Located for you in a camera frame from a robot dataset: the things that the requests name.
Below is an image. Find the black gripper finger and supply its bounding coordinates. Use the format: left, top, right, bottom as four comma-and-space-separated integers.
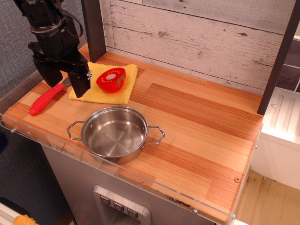
68, 72, 90, 98
33, 58, 63, 87

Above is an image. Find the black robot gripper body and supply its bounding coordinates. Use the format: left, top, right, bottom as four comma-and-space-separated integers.
28, 22, 91, 80

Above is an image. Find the stainless steel two-handled pot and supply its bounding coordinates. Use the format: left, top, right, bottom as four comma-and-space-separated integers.
67, 106, 165, 165

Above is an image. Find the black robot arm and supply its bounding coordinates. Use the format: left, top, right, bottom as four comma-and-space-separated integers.
15, 0, 91, 98

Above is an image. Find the red toy tomato half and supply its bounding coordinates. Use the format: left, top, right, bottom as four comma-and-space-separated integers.
96, 67, 126, 93

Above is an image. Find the yellow folded cloth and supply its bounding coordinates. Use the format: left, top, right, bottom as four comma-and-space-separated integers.
69, 62, 138, 105

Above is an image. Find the clear acrylic edge guard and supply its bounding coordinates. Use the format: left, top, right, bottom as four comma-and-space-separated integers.
2, 109, 263, 225

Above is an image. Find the grey toy fridge cabinet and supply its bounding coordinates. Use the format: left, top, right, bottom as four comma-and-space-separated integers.
42, 146, 213, 225

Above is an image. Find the silver dispenser panel with buttons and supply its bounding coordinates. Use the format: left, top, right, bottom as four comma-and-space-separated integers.
93, 185, 151, 225

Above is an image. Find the yellow object bottom left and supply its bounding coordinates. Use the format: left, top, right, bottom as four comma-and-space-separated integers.
12, 215, 36, 225

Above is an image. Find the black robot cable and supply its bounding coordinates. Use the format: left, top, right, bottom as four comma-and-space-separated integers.
60, 9, 84, 39

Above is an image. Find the red-handled metal fork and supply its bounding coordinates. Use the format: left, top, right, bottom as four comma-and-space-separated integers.
30, 77, 71, 116

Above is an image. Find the dark grey left post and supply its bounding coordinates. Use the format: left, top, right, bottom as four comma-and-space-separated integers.
81, 0, 106, 63

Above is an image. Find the dark grey post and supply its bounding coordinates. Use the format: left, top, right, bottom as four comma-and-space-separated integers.
257, 0, 300, 115
81, 0, 106, 63

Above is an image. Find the dark grey right post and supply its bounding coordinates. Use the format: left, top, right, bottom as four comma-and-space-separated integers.
257, 0, 300, 115

